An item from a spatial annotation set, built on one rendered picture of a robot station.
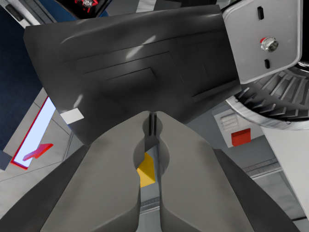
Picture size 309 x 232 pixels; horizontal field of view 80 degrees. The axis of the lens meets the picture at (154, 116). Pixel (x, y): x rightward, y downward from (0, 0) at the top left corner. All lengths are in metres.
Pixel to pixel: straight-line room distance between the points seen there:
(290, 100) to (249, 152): 0.65
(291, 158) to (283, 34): 0.28
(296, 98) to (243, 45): 0.13
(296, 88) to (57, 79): 0.31
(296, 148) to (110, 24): 0.39
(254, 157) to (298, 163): 0.49
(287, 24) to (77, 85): 0.23
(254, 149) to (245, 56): 0.76
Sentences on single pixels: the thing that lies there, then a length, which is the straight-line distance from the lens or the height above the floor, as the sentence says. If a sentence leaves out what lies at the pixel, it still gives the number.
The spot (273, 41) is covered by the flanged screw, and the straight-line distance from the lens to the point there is 0.21.
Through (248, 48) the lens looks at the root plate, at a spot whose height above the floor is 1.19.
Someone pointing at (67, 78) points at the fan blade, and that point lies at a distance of 0.25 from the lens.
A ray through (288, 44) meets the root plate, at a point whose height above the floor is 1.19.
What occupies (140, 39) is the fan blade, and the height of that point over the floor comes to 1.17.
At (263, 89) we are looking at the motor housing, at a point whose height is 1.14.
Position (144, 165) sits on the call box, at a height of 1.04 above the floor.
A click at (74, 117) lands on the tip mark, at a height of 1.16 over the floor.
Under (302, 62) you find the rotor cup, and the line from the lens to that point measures 0.27.
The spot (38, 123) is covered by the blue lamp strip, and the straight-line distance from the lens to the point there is 0.38.
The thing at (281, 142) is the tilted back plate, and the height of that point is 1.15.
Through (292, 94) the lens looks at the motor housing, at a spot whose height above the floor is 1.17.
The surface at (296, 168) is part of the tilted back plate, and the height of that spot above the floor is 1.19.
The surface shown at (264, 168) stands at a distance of 0.91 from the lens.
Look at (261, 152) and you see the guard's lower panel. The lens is 0.94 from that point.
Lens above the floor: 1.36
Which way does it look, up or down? 47 degrees down
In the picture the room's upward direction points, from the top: 172 degrees clockwise
